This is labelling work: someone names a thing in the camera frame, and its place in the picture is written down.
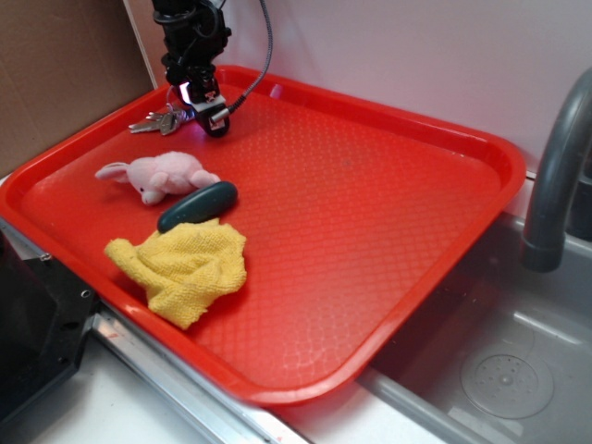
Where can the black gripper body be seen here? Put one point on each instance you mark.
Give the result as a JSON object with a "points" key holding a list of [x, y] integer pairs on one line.
{"points": [[195, 33]]}

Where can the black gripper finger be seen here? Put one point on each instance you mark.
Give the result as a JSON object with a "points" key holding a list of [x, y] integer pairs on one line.
{"points": [[209, 107], [183, 93]]}

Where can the silver keys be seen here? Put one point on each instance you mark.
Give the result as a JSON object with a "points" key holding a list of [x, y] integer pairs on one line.
{"points": [[176, 114]]}

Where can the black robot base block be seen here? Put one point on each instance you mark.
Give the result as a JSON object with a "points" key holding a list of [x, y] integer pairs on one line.
{"points": [[46, 312]]}

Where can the pink plush bunny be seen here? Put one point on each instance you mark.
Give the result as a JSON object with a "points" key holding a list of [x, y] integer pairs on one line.
{"points": [[154, 178]]}

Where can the dark green oval stone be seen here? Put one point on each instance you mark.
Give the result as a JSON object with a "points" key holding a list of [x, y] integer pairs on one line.
{"points": [[199, 206]]}

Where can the brown cardboard panel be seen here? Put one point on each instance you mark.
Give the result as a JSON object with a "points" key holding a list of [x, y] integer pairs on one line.
{"points": [[66, 64]]}

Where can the yellow microfiber cloth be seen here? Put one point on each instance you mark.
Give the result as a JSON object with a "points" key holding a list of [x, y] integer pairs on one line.
{"points": [[184, 270]]}

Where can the red plastic tray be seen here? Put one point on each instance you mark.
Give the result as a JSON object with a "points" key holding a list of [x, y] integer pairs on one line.
{"points": [[352, 213]]}

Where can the grey plastic sink basin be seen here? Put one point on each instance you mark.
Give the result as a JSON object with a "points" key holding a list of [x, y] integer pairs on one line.
{"points": [[490, 302]]}

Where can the grey sink faucet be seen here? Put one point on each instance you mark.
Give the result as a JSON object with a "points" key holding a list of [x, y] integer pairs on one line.
{"points": [[560, 202]]}

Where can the sink drain cover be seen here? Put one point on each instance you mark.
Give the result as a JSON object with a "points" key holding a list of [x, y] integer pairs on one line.
{"points": [[506, 384]]}

